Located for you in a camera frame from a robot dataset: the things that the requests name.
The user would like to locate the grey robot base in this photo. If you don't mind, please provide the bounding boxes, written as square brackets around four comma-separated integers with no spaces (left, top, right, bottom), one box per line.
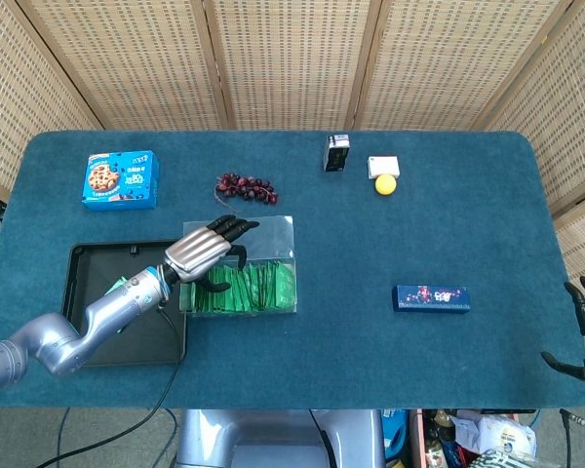
[175,408,387,468]

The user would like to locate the woven rattan folding screen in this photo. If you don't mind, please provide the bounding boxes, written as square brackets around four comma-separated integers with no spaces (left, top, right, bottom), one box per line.
[0,0,585,277]

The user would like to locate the green foil packet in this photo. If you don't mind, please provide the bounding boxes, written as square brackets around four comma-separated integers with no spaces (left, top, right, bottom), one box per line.
[275,261,296,310]

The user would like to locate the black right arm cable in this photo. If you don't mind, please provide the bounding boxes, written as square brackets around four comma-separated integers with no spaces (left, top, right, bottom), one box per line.
[559,408,585,468]

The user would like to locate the bunch of red grapes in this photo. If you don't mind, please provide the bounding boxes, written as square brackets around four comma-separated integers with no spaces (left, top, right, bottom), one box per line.
[214,172,280,206]

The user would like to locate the black plastic tray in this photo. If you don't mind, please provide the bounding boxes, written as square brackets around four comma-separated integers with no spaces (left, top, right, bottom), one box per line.
[60,240,189,368]

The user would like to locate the blue cookie box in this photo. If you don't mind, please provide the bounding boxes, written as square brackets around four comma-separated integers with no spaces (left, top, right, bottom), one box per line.
[81,149,160,212]

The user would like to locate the yellow ball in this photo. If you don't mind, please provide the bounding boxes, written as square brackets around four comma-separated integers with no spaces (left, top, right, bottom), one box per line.
[374,174,399,197]

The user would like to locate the white crumpled plastic bag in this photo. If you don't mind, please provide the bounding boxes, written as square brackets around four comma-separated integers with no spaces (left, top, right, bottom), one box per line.
[453,410,538,458]

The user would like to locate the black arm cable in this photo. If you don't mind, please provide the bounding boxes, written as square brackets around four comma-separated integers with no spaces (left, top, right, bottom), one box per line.
[28,299,186,468]
[559,408,585,468]

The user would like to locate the clear plastic box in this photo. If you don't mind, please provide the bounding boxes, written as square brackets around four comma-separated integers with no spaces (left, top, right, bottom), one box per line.
[181,214,298,318]

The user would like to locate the black drink carton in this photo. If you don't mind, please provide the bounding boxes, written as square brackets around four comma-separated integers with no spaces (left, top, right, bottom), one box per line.
[322,134,351,174]

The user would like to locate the dark blue long box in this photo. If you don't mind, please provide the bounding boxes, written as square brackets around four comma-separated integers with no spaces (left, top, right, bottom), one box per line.
[392,284,471,315]

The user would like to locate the small white box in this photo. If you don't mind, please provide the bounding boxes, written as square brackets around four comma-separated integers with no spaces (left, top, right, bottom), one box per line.
[367,155,401,180]

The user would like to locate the blue package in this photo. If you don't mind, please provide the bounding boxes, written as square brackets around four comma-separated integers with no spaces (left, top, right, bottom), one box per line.
[381,409,411,460]

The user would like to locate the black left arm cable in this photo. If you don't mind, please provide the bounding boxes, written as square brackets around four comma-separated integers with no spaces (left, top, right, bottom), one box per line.
[28,299,186,468]

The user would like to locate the blue table cloth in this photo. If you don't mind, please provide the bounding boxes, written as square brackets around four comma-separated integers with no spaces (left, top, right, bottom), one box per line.
[0,129,585,411]

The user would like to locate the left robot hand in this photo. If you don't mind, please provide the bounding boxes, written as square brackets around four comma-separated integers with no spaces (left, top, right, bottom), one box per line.
[164,214,261,294]

